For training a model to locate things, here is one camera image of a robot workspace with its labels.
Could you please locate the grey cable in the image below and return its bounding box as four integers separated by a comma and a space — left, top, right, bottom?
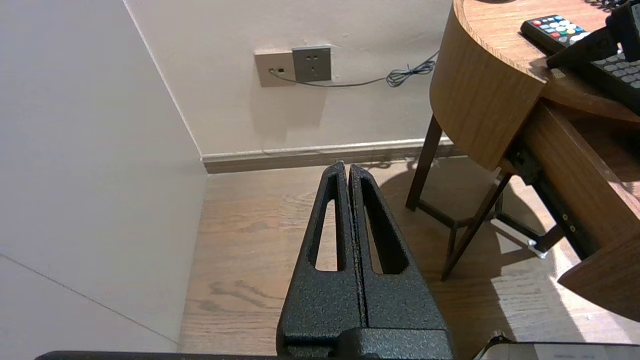
269, 50, 441, 89

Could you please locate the black remote control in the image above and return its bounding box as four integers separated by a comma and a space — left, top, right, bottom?
520, 14, 640, 117

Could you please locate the round wooden side table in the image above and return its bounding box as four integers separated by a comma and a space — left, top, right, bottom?
406, 0, 640, 282

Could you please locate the wooden table drawer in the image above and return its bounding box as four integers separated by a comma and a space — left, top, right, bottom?
500, 97, 640, 324

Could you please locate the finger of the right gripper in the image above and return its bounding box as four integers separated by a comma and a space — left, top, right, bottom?
545, 25, 622, 70

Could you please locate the beige wall data socket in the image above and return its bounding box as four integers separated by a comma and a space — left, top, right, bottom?
254, 48, 297, 88

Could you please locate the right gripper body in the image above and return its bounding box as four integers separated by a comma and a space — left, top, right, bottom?
605, 0, 640, 62

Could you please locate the grey wall power socket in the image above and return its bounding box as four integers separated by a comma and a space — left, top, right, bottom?
292, 45, 333, 84

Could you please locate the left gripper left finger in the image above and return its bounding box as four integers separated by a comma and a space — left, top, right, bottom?
276, 161, 368, 358

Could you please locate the beige baseboard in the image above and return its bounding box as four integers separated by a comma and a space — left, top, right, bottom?
201, 137, 467, 175

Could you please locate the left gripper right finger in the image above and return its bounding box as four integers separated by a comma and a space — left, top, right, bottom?
339, 163, 454, 360

